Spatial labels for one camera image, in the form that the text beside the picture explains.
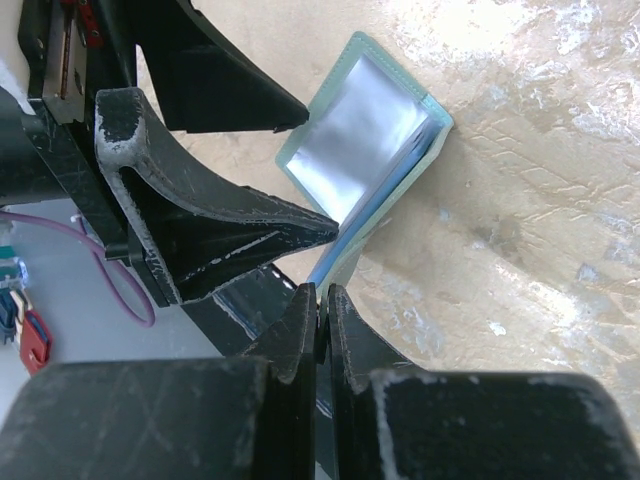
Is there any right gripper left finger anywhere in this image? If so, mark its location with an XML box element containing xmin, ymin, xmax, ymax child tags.
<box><xmin>1</xmin><ymin>284</ymin><xmax>317</xmax><ymax>479</ymax></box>

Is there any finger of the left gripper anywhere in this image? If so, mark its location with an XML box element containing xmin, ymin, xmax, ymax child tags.
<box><xmin>95</xmin><ymin>87</ymin><xmax>338</xmax><ymax>304</ymax></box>
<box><xmin>99</xmin><ymin>1</ymin><xmax>309</xmax><ymax>134</ymax></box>

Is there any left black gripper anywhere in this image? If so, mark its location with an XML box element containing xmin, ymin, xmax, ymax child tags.
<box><xmin>1</xmin><ymin>1</ymin><xmax>165</xmax><ymax>307</ymax></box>

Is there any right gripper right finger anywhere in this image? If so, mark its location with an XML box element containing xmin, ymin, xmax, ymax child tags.
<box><xmin>327</xmin><ymin>285</ymin><xmax>639</xmax><ymax>479</ymax></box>

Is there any green card holder wallet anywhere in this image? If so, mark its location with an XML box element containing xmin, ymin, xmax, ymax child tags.
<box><xmin>276</xmin><ymin>32</ymin><xmax>454</xmax><ymax>290</ymax></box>

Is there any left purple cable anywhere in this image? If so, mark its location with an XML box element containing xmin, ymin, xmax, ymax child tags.
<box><xmin>0</xmin><ymin>209</ymin><xmax>156</xmax><ymax>329</ymax></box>

